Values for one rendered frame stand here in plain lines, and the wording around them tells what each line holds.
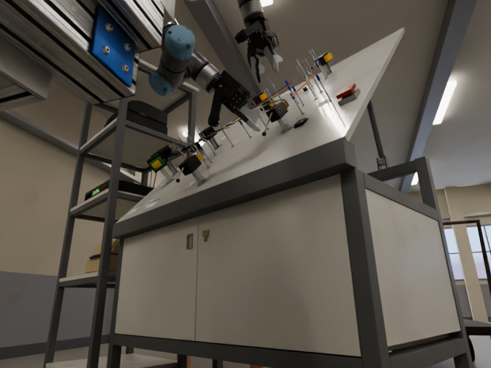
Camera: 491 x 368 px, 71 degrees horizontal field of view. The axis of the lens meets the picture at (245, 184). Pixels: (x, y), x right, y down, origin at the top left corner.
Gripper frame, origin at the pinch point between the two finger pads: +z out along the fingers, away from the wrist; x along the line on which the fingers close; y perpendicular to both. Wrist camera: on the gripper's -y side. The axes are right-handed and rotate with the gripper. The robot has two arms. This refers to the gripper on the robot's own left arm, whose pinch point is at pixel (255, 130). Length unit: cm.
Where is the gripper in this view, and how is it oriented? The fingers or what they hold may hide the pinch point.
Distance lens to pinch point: 110.4
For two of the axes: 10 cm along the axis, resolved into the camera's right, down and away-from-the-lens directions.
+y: 6.7, -7.3, -1.1
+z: 7.4, 6.7, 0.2
